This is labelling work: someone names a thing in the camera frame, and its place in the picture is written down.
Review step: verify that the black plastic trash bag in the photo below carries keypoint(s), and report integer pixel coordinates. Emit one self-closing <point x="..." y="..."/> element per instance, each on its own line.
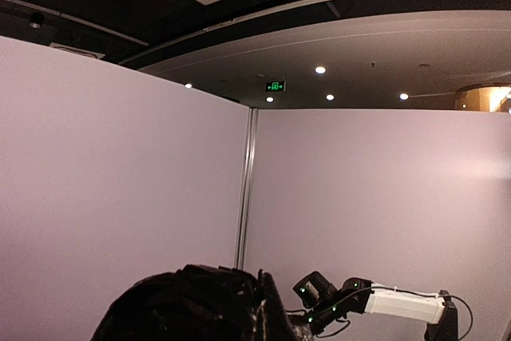
<point x="199" y="302"/>

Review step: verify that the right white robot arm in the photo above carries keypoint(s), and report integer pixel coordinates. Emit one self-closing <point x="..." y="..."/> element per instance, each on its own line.
<point x="325" y="304"/>

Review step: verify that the green exit sign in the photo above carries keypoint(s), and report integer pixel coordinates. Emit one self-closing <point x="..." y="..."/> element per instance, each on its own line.
<point x="275" y="86"/>

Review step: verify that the right aluminium frame post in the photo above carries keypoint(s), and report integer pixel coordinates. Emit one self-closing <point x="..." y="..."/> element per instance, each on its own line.
<point x="246" y="189"/>

